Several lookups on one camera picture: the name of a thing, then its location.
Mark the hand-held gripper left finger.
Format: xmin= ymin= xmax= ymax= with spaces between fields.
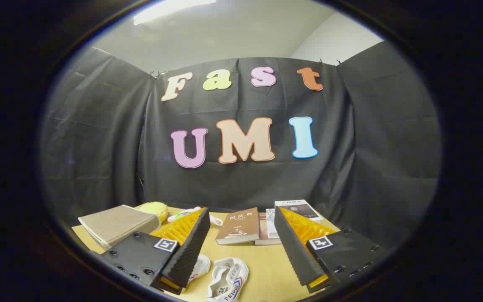
xmin=101 ymin=208 xmax=211 ymax=295

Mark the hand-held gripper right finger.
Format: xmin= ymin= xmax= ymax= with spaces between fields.
xmin=274 ymin=206 xmax=389 ymax=294

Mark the white canvas shoe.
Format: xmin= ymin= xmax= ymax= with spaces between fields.
xmin=207 ymin=258 xmax=250 ymax=302
xmin=187 ymin=254 xmax=211 ymax=290

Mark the beige fabric storage box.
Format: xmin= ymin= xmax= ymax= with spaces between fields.
xmin=78 ymin=205 xmax=161 ymax=250

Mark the reddish brown book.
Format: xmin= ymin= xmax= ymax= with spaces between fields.
xmin=255 ymin=212 xmax=282 ymax=246

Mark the green pink plush toy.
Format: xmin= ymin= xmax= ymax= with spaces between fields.
xmin=167 ymin=206 xmax=223 ymax=226

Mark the white grey patterned book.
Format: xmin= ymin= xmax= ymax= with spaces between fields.
xmin=265 ymin=208 xmax=280 ymax=239

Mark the white book with portrait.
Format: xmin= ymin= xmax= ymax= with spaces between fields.
xmin=275 ymin=200 xmax=324 ymax=222

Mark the brown cover book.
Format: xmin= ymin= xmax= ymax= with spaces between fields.
xmin=216 ymin=207 xmax=260 ymax=245

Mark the yellow plush corn toy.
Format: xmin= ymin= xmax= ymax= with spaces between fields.
xmin=137 ymin=202 xmax=169 ymax=223

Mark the black backdrop cloth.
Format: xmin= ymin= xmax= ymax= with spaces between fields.
xmin=40 ymin=40 xmax=442 ymax=252

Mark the ceiling light panel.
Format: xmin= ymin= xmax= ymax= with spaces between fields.
xmin=132 ymin=0 xmax=217 ymax=26

